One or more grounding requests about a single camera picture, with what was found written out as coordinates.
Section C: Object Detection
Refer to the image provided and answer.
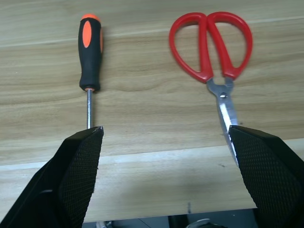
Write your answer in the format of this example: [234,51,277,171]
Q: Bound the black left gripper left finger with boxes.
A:
[0,126,105,228]

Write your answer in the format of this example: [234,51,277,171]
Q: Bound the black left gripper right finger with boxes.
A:
[228,125,304,228]

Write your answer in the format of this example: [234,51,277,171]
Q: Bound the black orange handled screwdriver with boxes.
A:
[77,13,105,130]

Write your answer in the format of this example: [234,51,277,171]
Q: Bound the red handled scissors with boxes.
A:
[169,11,254,167]

